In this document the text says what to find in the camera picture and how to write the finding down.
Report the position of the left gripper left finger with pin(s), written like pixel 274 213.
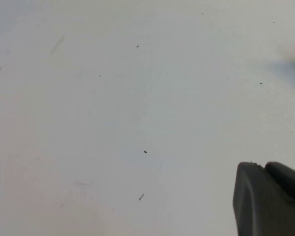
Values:
pixel 255 209

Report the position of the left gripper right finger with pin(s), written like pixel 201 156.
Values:
pixel 290 184

